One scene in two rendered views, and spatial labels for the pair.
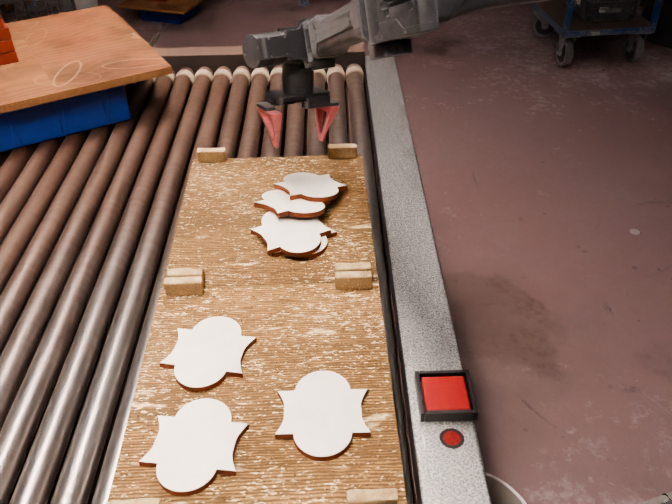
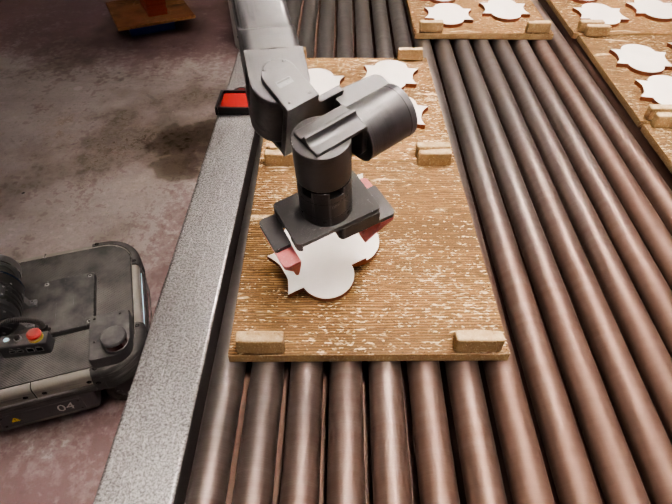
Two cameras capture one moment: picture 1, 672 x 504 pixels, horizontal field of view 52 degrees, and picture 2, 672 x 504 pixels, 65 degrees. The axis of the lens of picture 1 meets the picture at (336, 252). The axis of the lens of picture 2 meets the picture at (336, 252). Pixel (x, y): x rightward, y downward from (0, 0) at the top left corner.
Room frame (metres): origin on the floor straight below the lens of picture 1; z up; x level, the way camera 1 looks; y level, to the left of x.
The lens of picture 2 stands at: (1.63, 0.08, 1.49)
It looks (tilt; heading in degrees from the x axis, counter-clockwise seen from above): 45 degrees down; 181
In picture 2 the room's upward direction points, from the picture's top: straight up
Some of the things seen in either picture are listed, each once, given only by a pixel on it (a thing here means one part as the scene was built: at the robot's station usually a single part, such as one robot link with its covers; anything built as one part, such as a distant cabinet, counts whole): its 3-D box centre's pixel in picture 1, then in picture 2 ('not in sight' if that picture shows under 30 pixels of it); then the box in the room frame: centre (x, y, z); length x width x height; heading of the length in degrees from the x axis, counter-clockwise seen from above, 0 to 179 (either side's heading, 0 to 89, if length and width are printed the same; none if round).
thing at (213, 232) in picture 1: (274, 216); (362, 243); (1.05, 0.11, 0.93); 0.41 x 0.35 x 0.02; 1
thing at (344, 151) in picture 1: (342, 151); (260, 342); (1.25, -0.02, 0.95); 0.06 x 0.02 x 0.03; 91
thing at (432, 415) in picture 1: (445, 395); (236, 102); (0.63, -0.15, 0.92); 0.08 x 0.08 x 0.02; 0
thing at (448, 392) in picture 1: (445, 395); (236, 102); (0.63, -0.15, 0.92); 0.06 x 0.06 x 0.01; 0
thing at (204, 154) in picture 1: (211, 155); (478, 341); (1.25, 0.25, 0.95); 0.06 x 0.02 x 0.03; 91
